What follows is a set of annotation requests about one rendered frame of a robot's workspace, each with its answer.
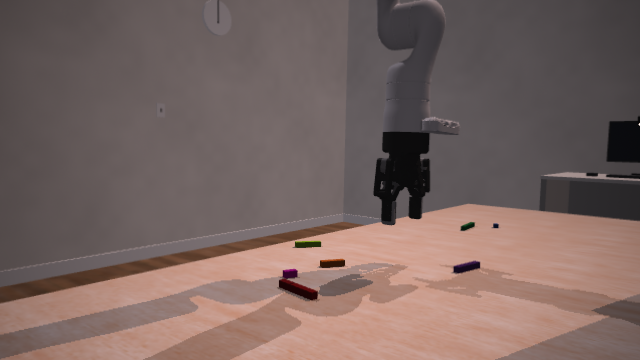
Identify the orange rod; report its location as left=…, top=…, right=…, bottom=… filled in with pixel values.
left=320, top=259, right=345, bottom=268

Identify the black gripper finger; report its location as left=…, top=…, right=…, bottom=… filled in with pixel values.
left=373, top=158, right=413, bottom=225
left=407, top=158, right=430, bottom=219

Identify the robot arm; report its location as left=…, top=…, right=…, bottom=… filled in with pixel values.
left=376, top=0, right=460, bottom=135

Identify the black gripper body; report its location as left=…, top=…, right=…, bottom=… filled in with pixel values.
left=382, top=132, right=430, bottom=187

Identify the small magenta block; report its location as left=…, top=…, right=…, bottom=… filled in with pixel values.
left=283, top=269, right=298, bottom=279

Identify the purple rod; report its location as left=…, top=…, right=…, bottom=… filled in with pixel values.
left=453, top=261, right=480, bottom=274

